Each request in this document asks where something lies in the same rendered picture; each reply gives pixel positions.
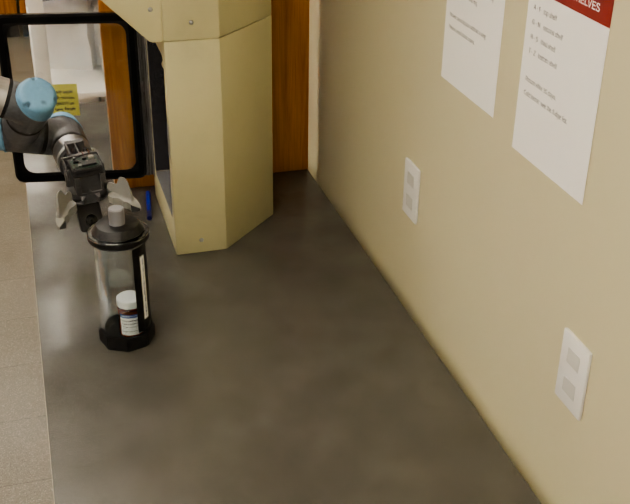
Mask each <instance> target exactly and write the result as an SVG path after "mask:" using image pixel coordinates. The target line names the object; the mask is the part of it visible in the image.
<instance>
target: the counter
mask: <svg viewBox="0 0 630 504"><path fill-rule="evenodd" d="M68 189H69V187H67V186H66V182H65V181H54V182H28V183H26V191H27V202H28V213H29V225H30V236H31V247H32V258H33V270H34V281H35V292H36V303H37V315H38V326H39V337H40V348H41V359H42V371H43V382H44V393H45V404H46V416H47V427H48V438H49V449H50V460H51V472H52V483H53V494H54V504H541V502H540V501H539V499H538V498H537V496H536V495H535V494H534V492H533V491H532V489H531V488H530V486H529V485H528V484H527V482H526V481H525V479H524V478H523V476H522V475H521V474H520V472H519V471H518V469H517V468H516V466H515V465H514V464H513V462H512V461H511V459H510V458H509V456H508V455H507V454H506V452H505V451H504V449H503V448H502V446H501V445H500V444H499V442H498V441H497V439H496V438H495V436H494V435H493V434H492V432H491V431H490V429H489V428H488V426H487V425H486V423H485V422H484V421H483V419H482V418H481V416H480V415H479V413H478V412H477V411H476V409H475V408H474V406H473V405H472V403H471V402H470V401H469V399H468V398H467V396H466V395H465V393H464V392H463V391H462V389H461V388H460V386H459V385H458V383H457V382H456V381H455V379H454V378H453V376H452V375H451V373H450V372H449V371H448V369H447V368H446V366H445V365H444V363H443V362H442V361H441V359H440V358H439V356H438V355H437V353H436V352H435V351H434V349H433V348H432V346H431V345H430V343H429V342H428V341H427V339H426V338H425V336H424V335H423V333H422V332H421V331H420V329H419V328H418V326H417V325H416V323H415V322H414V321H413V319H412V318H411V316H410V315H409V313H408V312H407V311H406V309H405V308H404V306H403V305H402V303H401V302H400V301H399V299H398V298H397V296H396V295H395V293H394V292H393V291H392V289H391V288H390V286H389V285H388V283H387V282H386V281H385V279H384V278H383V276H382V275H381V273H380V272H379V271H378V269H377V268H376V266H375V265H374V263H373V262H372V261H371V259H370V258H369V256H368V255H367V253H366V252H365V251H364V249H363V248H362V246H361V245H360V243H359V242H358V241H357V239H356V238H355V236H354V235H353V233H352V232H351V231H350V229H349V228H348V226H347V225H346V223H345V222H344V221H343V219H342V218H341V216H340V215H339V213H338V212H337V211H336V209H335V208H334V206H333V205H332V203H331V202H330V201H329V199H328V198H327V196H326V195H325V193H324V192H323V191H322V189H321V188H320V186H319V185H318V183H317V182H316V181H315V179H314V178H313V176H312V175H311V173H310V172H309V171H308V169H304V170H294V171H285V172H275V173H273V215H271V216H270V217H269V218H267V219H266V220H265V221H263V222H262V223H261V224H259V225H258V226H257V227H255V228H254V229H253V230H251V231H250V232H249V233H247V234H246V235H245V236H243V237H242V238H240V239H239V240H238V241H236V242H235V243H234V244H232V245H231V246H230V247H228V248H227V249H221V250H213V251H205V252H197V253H189V254H181V255H177V254H176V251H175V248H174V245H173V242H172V239H171V237H170V234H169V231H168V228H167V225H166V222H165V220H164V217H163V214H162V211H161V208H160V205H159V203H158V200H157V197H156V194H155V185H153V186H144V187H134V188H130V189H131V192H132V195H133V197H134V198H135V199H136V200H137V201H138V202H139V204H140V206H141V211H138V212H132V211H131V210H129V209H126V208H124V214H126V215H131V216H134V217H135V218H137V219H139V220H141V221H143V222H145V223H146V224H147V225H148V227H149V238H148V240H147V241H146V242H145V245H146V258H147V271H148V284H149V296H150V309H151V319H152V320H153V321H154V324H155V336H154V337H153V339H152V341H151V342H150V344H149V345H148V346H146V347H143V348H140V349H137V350H134V351H131V352H123V351H115V350H109V349H107V347H106V346H105V345H104V344H103V343H102V342H101V341H100V337H99V326H100V324H101V318H100V309H99V300H98V290H97V281H96V272H95V262H94V253H93V247H92V246H91V245H90V244H89V243H88V240H87V232H82V231H81V230H80V226H79V222H78V218H77V214H76V213H75V214H73V215H72V216H71V217H70V221H69V222H68V223H67V224H66V228H65V229H60V230H59V229H58V227H57V225H56V211H57V202H56V195H57V192H58V191H59V190H61V191H62V192H63V193H65V192H66V191H67V190H68ZM146 191H150V195H151V213H152V219H151V220H147V209H146Z"/></svg>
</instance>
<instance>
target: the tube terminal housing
mask: <svg viewBox="0 0 630 504"><path fill-rule="evenodd" d="M161 7H162V23H163V39H164V40H162V42H155V43H156V45H157V47H158V49H159V51H160V53H161V55H162V59H163V68H164V84H165V100H166V116H167V124H168V126H169V140H170V157H171V158H170V157H169V164H170V180H171V196H172V213H173V217H172V215H171V212H170V210H169V207H168V204H167V202H166V199H165V196H164V193H163V191H162V188H161V185H160V183H159V180H158V177H157V174H156V168H155V177H154V181H155V194H156V197H157V200H158V203H159V205H160V208H161V211H162V214H163V217H164V220H165V222H166V225H167V228H168V231H169V234H170V237H171V239H172V242H173V245H174V248H175V251H176V254H177V255H181V254H189V253H197V252H205V251H213V250H221V249H227V248H228V247H230V246H231V245H232V244H234V243H235V242H236V241H238V240H239V239H240V238H242V237H243V236H245V235H246V234H247V233H249V232H250V231H251V230H253V229H254V228H255V227H257V226H258V225H259V224H261V223H262V222H263V221H265V220H266V219H267V218H269V217H270V216H271V215H273V134H272V16H271V0H161Z"/></svg>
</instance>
